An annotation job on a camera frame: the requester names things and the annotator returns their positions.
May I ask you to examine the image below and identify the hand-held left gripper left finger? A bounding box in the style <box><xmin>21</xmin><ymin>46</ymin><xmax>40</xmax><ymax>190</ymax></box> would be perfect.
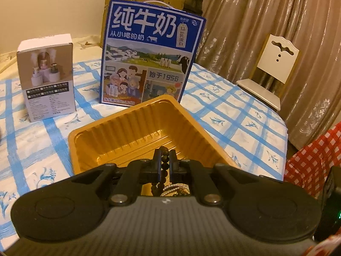
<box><xmin>71</xmin><ymin>149</ymin><xmax>163</xmax><ymax>206</ymax></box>

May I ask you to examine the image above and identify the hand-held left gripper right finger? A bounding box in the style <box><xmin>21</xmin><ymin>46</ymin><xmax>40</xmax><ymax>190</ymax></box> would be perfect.
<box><xmin>169</xmin><ymin>150</ymin><xmax>267</xmax><ymax>206</ymax></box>

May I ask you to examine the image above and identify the white bead bracelet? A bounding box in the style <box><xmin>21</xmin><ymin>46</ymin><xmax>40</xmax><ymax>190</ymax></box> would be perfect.
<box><xmin>161</xmin><ymin>183</ymin><xmax>187</xmax><ymax>196</ymax></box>

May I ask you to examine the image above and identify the brown wooden bead necklace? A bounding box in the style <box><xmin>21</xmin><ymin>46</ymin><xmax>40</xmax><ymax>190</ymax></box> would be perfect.
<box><xmin>149</xmin><ymin>146</ymin><xmax>192</xmax><ymax>196</ymax></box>

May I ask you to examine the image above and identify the yellow plastic tray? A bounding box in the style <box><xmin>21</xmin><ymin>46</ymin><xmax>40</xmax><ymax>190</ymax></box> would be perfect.
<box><xmin>68</xmin><ymin>95</ymin><xmax>239</xmax><ymax>196</ymax></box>

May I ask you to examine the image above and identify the small white product box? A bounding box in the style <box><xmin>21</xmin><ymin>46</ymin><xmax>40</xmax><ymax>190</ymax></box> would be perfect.
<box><xmin>16</xmin><ymin>34</ymin><xmax>77</xmax><ymax>123</ymax></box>

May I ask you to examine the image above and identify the white wooden chair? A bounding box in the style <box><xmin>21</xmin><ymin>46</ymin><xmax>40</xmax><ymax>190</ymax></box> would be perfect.
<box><xmin>237</xmin><ymin>34</ymin><xmax>300</xmax><ymax>112</ymax></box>

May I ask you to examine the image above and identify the beige patterned curtain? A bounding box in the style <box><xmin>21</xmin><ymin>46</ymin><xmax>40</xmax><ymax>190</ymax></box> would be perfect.
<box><xmin>194</xmin><ymin>0</ymin><xmax>341</xmax><ymax>150</ymax></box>

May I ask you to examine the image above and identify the blue checked tablecloth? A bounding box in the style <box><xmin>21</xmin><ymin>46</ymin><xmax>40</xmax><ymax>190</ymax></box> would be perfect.
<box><xmin>0</xmin><ymin>59</ymin><xmax>288</xmax><ymax>219</ymax></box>

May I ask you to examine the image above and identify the blue milk carton box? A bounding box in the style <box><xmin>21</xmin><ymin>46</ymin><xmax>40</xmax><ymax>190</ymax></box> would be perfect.
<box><xmin>100</xmin><ymin>0</ymin><xmax>207</xmax><ymax>106</ymax></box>

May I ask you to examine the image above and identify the red checked cloth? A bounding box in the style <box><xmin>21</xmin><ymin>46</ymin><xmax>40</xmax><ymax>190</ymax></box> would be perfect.
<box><xmin>284</xmin><ymin>123</ymin><xmax>341</xmax><ymax>200</ymax></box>

